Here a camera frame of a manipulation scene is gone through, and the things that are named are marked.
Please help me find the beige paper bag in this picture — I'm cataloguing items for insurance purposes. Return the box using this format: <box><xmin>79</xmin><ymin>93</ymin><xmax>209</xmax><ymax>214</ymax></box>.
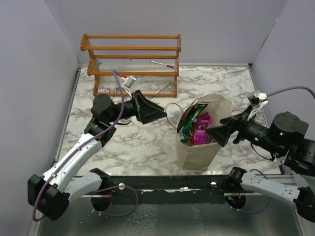
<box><xmin>175</xmin><ymin>94</ymin><xmax>233</xmax><ymax>171</ymax></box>

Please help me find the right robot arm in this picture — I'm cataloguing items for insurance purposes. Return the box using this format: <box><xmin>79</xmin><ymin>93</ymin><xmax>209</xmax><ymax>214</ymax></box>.
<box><xmin>205</xmin><ymin>106</ymin><xmax>315</xmax><ymax>222</ymax></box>

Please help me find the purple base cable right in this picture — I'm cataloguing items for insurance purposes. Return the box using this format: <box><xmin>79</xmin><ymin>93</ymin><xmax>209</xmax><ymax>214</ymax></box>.
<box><xmin>228</xmin><ymin>169</ymin><xmax>274</xmax><ymax>214</ymax></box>

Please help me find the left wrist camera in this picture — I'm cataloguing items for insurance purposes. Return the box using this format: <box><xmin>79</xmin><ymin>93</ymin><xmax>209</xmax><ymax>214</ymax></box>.
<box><xmin>122</xmin><ymin>75</ymin><xmax>136</xmax><ymax>98</ymax></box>

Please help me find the green snack bag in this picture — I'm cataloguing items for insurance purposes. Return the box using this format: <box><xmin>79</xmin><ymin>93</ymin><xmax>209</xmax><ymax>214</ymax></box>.
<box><xmin>179</xmin><ymin>104</ymin><xmax>207</xmax><ymax>143</ymax></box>

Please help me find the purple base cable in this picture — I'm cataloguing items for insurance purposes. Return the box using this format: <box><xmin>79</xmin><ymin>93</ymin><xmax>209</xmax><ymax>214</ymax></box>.
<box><xmin>228</xmin><ymin>169</ymin><xmax>274</xmax><ymax>214</ymax></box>
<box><xmin>90</xmin><ymin>184</ymin><xmax>140</xmax><ymax>217</ymax></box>

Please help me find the green capped white marker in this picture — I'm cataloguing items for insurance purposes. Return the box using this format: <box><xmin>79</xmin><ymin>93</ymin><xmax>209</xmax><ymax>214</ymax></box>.
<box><xmin>156</xmin><ymin>81</ymin><xmax>172</xmax><ymax>94</ymax></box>

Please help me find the small clear plastic cup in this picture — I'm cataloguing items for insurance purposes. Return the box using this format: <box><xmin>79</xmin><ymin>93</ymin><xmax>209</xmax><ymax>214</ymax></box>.
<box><xmin>172</xmin><ymin>111</ymin><xmax>182</xmax><ymax>124</ymax></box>

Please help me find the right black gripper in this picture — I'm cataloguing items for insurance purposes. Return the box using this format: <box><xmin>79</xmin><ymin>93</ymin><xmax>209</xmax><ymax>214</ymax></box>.
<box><xmin>204</xmin><ymin>103</ymin><xmax>283</xmax><ymax>155</ymax></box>

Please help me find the pink capped white marker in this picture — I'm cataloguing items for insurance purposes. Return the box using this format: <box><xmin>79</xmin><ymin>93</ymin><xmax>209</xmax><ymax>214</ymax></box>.
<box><xmin>150</xmin><ymin>60</ymin><xmax>174</xmax><ymax>69</ymax></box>

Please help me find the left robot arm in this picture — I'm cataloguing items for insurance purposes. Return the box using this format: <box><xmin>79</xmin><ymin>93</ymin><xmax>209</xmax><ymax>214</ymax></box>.
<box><xmin>27</xmin><ymin>90</ymin><xmax>167</xmax><ymax>221</ymax></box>

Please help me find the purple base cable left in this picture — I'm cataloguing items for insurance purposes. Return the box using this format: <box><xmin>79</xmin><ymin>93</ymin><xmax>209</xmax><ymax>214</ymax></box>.
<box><xmin>90</xmin><ymin>184</ymin><xmax>140</xmax><ymax>217</ymax></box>

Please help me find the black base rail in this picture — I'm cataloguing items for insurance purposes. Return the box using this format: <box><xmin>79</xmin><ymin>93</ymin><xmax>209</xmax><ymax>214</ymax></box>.
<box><xmin>91</xmin><ymin>168</ymin><xmax>242</xmax><ymax>205</ymax></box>

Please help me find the wooden two-tier shelf rack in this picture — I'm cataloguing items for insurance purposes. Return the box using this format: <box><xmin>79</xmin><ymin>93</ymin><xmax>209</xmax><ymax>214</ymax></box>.
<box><xmin>80</xmin><ymin>33</ymin><xmax>182</xmax><ymax>97</ymax></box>

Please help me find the red white matchbox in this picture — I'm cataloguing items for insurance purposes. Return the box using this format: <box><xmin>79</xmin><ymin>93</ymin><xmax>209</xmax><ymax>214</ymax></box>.
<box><xmin>98</xmin><ymin>88</ymin><xmax>110</xmax><ymax>93</ymax></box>

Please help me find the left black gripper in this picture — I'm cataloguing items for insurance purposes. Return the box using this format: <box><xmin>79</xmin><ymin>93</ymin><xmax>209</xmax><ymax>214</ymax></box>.
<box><xmin>108</xmin><ymin>90</ymin><xmax>168</xmax><ymax>124</ymax></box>

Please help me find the purple snack bag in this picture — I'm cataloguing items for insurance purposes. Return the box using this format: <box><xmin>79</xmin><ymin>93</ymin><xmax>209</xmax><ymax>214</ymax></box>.
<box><xmin>193</xmin><ymin>113</ymin><xmax>214</xmax><ymax>145</ymax></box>

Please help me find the red Doritos bag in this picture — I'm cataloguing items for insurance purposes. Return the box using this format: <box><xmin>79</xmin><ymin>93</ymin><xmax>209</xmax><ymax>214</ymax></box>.
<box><xmin>182</xmin><ymin>121</ymin><xmax>196</xmax><ymax>147</ymax></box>

